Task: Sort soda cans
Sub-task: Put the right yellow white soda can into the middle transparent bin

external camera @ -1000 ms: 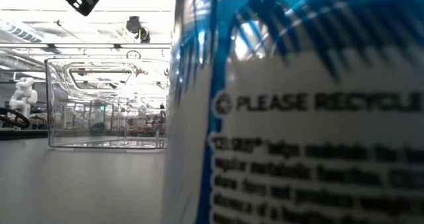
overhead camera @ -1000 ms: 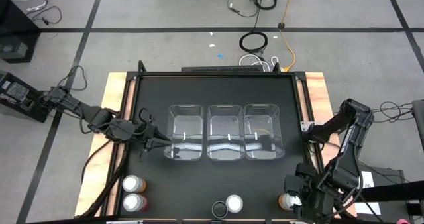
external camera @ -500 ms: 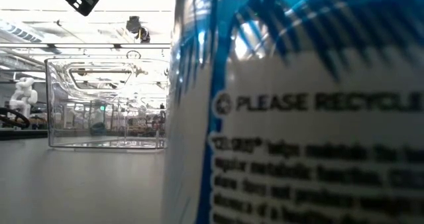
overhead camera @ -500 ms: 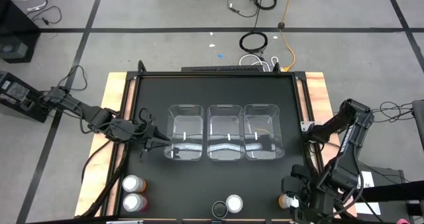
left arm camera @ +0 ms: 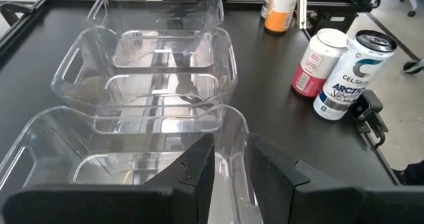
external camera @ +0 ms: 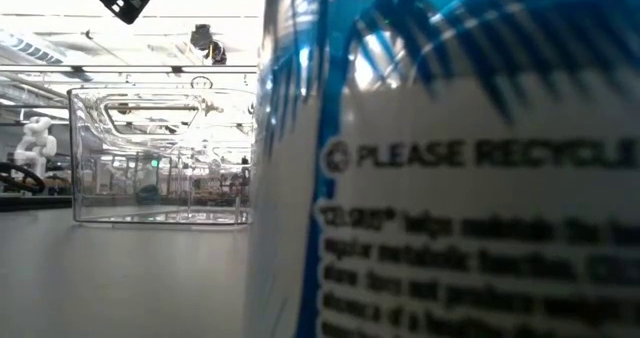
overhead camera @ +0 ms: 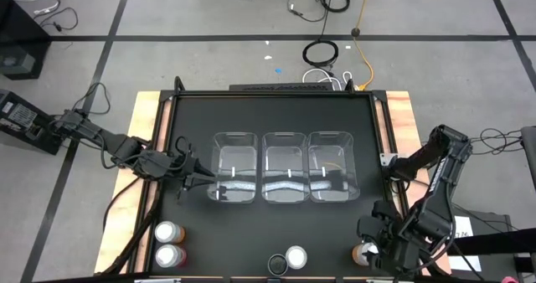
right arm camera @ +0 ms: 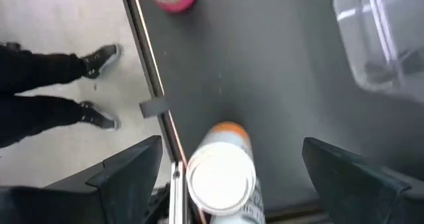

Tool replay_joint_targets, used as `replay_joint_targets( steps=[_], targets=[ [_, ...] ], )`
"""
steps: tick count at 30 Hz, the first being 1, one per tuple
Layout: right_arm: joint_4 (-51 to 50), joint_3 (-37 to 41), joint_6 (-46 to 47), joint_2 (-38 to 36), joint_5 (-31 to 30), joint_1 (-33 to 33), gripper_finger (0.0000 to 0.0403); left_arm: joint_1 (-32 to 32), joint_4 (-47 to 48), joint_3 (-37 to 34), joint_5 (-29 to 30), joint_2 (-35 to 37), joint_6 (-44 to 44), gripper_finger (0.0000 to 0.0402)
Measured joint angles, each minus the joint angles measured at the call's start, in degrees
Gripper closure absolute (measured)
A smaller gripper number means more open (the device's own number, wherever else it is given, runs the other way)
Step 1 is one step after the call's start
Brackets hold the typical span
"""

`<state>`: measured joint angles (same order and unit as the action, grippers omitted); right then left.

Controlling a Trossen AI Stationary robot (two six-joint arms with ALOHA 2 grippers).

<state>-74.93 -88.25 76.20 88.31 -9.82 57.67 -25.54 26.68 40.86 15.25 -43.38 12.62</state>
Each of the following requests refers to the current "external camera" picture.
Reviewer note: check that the clear plastic bin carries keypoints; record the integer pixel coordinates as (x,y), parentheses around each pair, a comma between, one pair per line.
(85,178)

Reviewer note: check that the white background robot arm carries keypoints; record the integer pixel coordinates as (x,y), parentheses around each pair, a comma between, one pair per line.
(35,143)

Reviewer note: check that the overhead frame bar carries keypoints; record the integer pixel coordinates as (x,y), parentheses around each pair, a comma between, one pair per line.
(125,68)

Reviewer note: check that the black overhead camera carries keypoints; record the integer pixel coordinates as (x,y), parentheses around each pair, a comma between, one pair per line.
(202,37)

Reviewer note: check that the black table frame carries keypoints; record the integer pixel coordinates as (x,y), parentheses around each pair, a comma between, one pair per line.
(35,203)

